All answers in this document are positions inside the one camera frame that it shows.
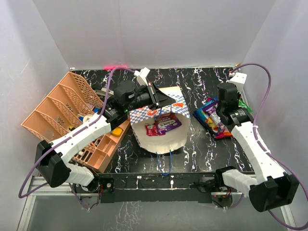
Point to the peach plastic desk organizer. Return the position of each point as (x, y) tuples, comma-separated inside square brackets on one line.
[(56, 116)]

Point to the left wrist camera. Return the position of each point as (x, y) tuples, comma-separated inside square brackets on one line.
[(141, 76)]

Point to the white lotion bottle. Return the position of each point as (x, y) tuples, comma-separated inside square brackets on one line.
[(85, 118)]

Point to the blue checkered paper bag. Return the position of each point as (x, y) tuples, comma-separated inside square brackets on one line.
[(172, 140)]

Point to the purple snack bag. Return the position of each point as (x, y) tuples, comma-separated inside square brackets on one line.
[(211, 111)]

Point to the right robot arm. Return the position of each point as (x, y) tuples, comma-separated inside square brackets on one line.
[(272, 186)]

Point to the yellow sponge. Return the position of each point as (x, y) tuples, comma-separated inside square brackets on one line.
[(117, 132)]

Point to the red snack pack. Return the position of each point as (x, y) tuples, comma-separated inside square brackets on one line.
[(151, 128)]

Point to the green snack pack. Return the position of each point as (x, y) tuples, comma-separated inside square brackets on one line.
[(242, 104)]

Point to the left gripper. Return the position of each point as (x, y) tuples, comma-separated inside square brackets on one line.
[(157, 97)]

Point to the grey stapler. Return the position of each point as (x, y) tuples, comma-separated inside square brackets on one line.
[(103, 92)]

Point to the blue Slendy candy bag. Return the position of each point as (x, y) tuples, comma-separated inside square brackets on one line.
[(205, 119)]

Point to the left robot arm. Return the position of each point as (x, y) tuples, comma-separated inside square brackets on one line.
[(53, 158)]

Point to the pink chips bag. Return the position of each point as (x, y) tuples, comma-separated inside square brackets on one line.
[(221, 135)]

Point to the dark purple chocolate pack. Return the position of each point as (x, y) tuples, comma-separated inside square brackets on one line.
[(165, 125)]

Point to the white medicine box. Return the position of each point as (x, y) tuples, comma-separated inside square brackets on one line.
[(95, 109)]

